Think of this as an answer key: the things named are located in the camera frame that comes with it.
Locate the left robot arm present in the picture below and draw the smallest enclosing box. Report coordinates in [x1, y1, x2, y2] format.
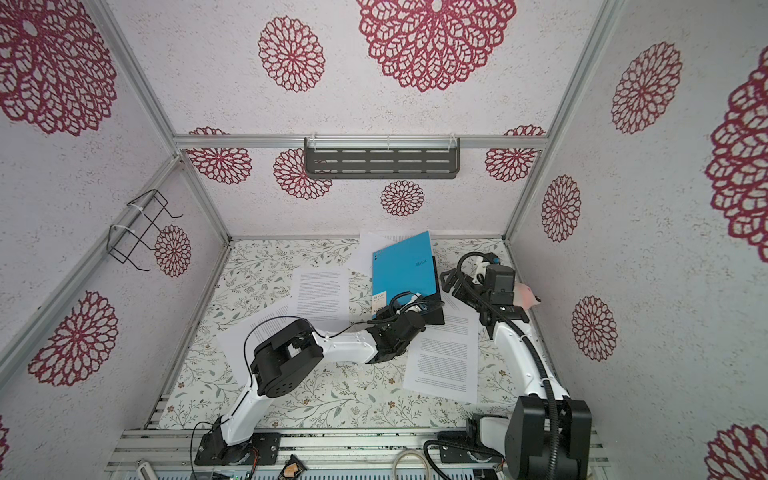
[191, 295, 444, 466]

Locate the blue black folder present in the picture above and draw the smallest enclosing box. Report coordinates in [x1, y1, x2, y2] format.
[372, 231, 445, 325]

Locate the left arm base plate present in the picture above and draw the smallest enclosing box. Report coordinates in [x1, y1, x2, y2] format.
[193, 431, 282, 466]

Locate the printed paper sheet back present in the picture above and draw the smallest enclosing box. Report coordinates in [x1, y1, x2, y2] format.
[345, 232, 398, 277]

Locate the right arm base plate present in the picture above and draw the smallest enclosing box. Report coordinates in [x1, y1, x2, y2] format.
[437, 431, 503, 464]

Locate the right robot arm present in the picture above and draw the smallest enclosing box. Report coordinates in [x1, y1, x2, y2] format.
[422, 257, 592, 479]

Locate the pink plush toy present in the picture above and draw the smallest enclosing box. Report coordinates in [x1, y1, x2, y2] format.
[513, 282, 541, 310]

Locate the black wire wall rack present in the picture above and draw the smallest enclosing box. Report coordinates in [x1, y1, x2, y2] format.
[106, 189, 183, 272]

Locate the grey wall shelf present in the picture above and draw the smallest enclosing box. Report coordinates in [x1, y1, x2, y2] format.
[303, 137, 461, 180]

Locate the white cable loop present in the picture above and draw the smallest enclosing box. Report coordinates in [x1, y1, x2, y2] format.
[391, 449, 433, 480]

